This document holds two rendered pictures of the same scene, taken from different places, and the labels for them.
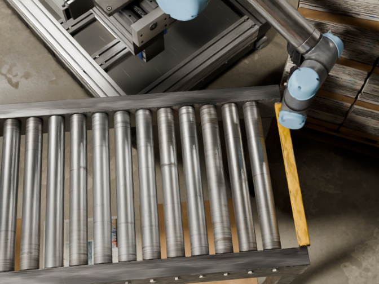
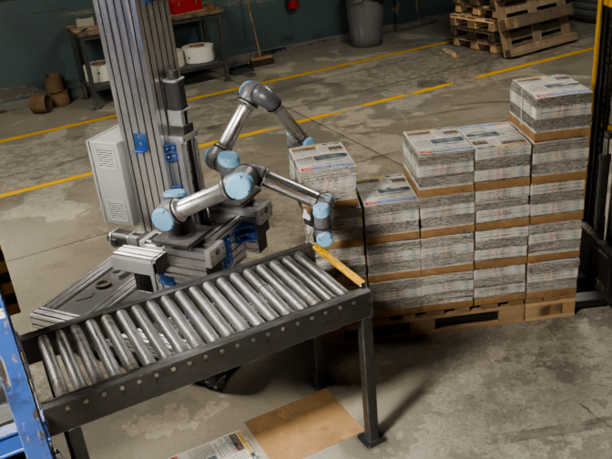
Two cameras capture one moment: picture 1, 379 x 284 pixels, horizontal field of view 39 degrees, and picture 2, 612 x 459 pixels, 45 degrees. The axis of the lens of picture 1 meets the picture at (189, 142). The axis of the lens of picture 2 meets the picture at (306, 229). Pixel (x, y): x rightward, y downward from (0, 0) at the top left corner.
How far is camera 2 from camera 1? 225 cm
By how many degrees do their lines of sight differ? 41
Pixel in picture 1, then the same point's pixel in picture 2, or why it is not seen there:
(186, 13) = (244, 190)
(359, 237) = (423, 379)
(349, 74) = (353, 253)
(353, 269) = (430, 396)
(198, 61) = not seen: hidden behind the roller
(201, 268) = (309, 311)
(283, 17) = (296, 188)
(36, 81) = not seen: hidden behind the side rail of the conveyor
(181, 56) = not seen: hidden behind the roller
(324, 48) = (324, 197)
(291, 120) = (324, 237)
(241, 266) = (331, 303)
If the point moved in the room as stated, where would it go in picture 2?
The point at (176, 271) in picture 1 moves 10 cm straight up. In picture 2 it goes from (294, 316) to (292, 295)
